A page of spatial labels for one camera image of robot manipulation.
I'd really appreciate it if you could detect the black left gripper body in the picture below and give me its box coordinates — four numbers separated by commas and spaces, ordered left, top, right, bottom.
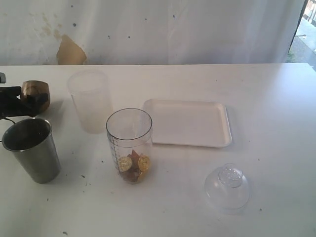
0, 95, 25, 118

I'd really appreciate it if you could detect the brown wooden cup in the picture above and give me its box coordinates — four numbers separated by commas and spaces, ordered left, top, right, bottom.
21, 80, 50, 104

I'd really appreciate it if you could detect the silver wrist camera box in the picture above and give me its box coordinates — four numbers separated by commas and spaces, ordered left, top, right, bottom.
0, 72, 6, 84

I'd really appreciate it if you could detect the translucent white plastic cup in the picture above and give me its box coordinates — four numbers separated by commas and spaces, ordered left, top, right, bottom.
67, 70, 113, 134

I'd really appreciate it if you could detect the stainless steel cup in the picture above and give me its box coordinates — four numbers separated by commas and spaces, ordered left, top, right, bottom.
1, 118, 61, 184

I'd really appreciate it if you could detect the clear plastic shaker cup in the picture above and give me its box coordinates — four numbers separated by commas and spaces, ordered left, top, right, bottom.
105, 108, 153, 177

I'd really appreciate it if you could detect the white rectangular plastic tray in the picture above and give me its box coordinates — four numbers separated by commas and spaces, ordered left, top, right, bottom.
143, 100, 232, 148

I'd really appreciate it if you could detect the clear dome shaker lid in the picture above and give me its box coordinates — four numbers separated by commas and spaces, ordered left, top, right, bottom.
204, 163, 250, 214

